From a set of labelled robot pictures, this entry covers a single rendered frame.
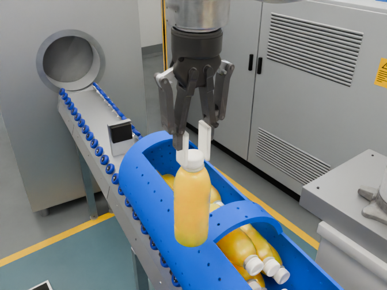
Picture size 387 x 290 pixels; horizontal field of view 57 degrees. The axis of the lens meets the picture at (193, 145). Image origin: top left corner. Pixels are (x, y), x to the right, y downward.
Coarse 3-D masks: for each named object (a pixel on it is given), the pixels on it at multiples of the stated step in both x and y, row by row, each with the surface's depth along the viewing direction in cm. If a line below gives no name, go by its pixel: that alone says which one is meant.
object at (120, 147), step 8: (128, 120) 153; (112, 128) 148; (120, 128) 150; (128, 128) 152; (112, 136) 150; (120, 136) 152; (128, 136) 154; (112, 144) 153; (120, 144) 155; (128, 144) 158; (112, 152) 155; (120, 152) 157
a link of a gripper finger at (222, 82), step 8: (232, 64) 56; (232, 72) 57; (216, 80) 58; (224, 80) 57; (216, 88) 59; (224, 88) 57; (216, 96) 59; (224, 96) 58; (216, 104) 60; (224, 104) 59; (224, 112) 60
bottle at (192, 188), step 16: (176, 176) 65; (192, 176) 62; (208, 176) 65; (176, 192) 65; (192, 192) 63; (208, 192) 65; (176, 208) 67; (192, 208) 65; (208, 208) 68; (176, 224) 69; (192, 224) 67; (208, 224) 71; (176, 240) 72; (192, 240) 69
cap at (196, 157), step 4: (188, 152) 63; (192, 152) 63; (196, 152) 63; (200, 152) 63; (188, 156) 62; (192, 156) 62; (196, 156) 62; (200, 156) 62; (188, 160) 61; (192, 160) 61; (196, 160) 61; (200, 160) 62; (188, 164) 62; (192, 164) 61; (196, 164) 62; (200, 164) 62; (188, 168) 62; (192, 168) 62; (196, 168) 62
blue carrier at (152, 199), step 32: (128, 160) 109; (160, 160) 119; (128, 192) 107; (160, 192) 94; (224, 192) 112; (160, 224) 90; (224, 224) 79; (256, 224) 100; (192, 256) 78; (224, 256) 73; (288, 256) 90; (192, 288) 77; (224, 288) 70; (288, 288) 90; (320, 288) 82
